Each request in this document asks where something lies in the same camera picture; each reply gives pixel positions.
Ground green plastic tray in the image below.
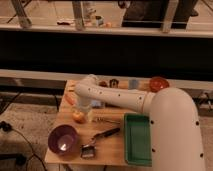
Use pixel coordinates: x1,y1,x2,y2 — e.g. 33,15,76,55
124,113,152,167

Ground blue translucent cup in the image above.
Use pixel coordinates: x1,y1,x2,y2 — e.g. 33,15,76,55
128,79,139,90

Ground yellow red apple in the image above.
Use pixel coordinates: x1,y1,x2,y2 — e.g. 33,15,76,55
72,112,86,124

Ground orange carrot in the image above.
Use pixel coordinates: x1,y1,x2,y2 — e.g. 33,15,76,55
64,94,75,105

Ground blue sponge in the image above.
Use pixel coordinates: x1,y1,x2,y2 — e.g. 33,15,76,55
91,100,102,108

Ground black floor cable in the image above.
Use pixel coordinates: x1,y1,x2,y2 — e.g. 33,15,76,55
0,121,48,171

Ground purple bowl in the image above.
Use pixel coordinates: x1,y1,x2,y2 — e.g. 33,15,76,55
48,125,79,155

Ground red bowl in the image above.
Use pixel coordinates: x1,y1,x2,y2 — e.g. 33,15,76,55
149,77,169,92

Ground small metal cup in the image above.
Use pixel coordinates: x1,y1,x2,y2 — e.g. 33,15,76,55
109,79,119,88

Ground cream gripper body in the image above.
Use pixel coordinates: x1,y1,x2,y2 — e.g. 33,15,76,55
72,105,93,122

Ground brown dried bunch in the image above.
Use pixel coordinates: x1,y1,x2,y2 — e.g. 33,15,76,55
99,81,108,87

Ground yellow handled tool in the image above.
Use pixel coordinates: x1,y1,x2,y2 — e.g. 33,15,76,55
68,85,75,92

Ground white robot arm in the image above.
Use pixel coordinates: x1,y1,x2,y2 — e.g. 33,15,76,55
74,74,206,171

